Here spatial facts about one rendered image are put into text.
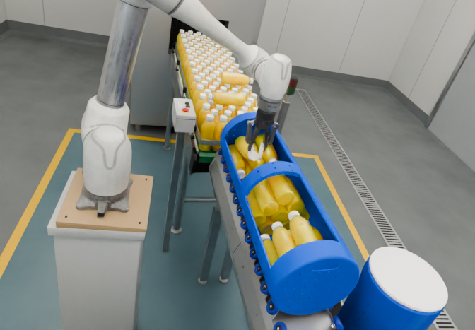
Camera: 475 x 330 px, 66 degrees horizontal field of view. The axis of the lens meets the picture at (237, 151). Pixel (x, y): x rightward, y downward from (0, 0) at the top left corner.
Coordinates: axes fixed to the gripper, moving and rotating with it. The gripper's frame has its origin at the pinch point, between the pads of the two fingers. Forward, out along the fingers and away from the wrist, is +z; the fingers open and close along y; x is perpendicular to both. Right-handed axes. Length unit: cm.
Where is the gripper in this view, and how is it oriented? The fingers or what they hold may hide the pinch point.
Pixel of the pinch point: (255, 151)
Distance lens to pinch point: 154.4
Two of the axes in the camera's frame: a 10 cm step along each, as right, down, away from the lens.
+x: -2.1, -5.6, 8.0
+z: -2.0, 8.3, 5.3
